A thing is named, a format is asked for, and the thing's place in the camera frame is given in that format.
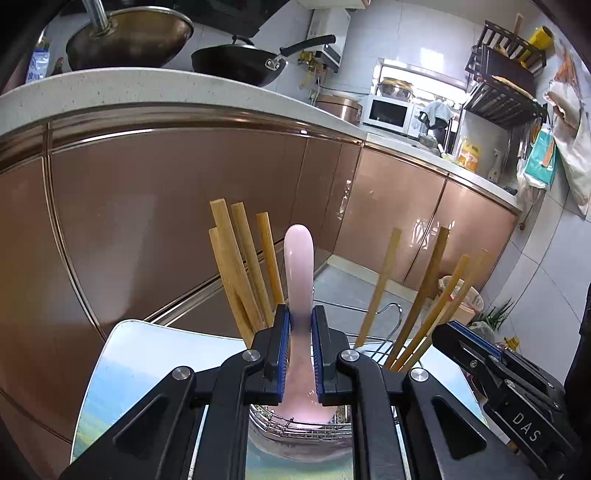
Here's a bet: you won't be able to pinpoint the black dish rack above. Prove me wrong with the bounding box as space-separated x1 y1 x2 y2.
463 19 548 130

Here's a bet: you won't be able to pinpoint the copper rice cooker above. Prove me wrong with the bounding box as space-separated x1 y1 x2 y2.
316 95 363 124

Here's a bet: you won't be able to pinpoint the pink spoon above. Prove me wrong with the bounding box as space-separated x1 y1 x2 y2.
277 224 340 423

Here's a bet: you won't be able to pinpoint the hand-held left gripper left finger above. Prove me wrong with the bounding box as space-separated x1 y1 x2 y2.
58 305 293 480

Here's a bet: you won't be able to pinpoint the trash bin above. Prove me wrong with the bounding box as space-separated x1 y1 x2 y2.
436 275 485 326

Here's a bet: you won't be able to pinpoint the blue and white bag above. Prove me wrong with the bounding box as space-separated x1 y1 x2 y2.
25 39 51 84

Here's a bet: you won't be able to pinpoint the metal wire utensil holder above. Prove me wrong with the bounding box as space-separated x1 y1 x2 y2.
248 300 446 462

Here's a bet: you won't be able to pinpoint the copper kitchen base cabinet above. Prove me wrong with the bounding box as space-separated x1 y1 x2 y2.
0 104 520 480

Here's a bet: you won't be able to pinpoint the black frying pan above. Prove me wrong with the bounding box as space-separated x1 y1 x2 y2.
191 34 337 88

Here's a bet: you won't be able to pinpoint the brass wok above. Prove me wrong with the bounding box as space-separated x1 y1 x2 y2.
66 0 195 71

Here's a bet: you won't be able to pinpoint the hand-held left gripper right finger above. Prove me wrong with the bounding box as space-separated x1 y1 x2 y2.
311 305 541 480

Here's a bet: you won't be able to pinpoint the white spray bottle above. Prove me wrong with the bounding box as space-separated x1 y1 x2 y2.
487 148 504 182

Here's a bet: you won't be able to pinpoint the grey cloth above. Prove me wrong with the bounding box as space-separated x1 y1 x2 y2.
422 100 453 121

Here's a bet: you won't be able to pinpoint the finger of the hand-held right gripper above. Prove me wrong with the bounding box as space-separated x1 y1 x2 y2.
431 320 506 385

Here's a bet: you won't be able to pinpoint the black kettle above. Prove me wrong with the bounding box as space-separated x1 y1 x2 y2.
418 113 451 145

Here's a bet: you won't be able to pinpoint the white microwave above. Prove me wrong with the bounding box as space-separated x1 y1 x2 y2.
359 93 415 136

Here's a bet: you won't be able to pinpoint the black range hood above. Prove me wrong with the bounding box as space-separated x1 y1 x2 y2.
152 0 375 40

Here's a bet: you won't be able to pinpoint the person's dark clothing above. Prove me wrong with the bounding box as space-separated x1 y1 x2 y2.
564 281 591 416

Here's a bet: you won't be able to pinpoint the yellow oil bottle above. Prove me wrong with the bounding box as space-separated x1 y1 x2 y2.
457 138 482 173

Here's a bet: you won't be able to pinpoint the white hanging plastic bag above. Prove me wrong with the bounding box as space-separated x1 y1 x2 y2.
545 78 591 217

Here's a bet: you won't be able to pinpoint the teal hanging bag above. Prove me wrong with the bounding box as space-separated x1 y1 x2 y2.
517 124 559 190

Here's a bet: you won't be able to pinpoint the yellow plastic wrap roll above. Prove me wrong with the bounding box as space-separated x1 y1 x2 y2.
519 26 554 63

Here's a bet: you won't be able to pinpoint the green onions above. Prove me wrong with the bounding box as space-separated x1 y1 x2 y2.
480 300 515 330

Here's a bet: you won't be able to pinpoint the white water heater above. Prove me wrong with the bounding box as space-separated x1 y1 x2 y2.
307 7 352 65

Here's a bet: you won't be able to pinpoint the steel pot with lid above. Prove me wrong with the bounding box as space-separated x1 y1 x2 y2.
376 78 414 100

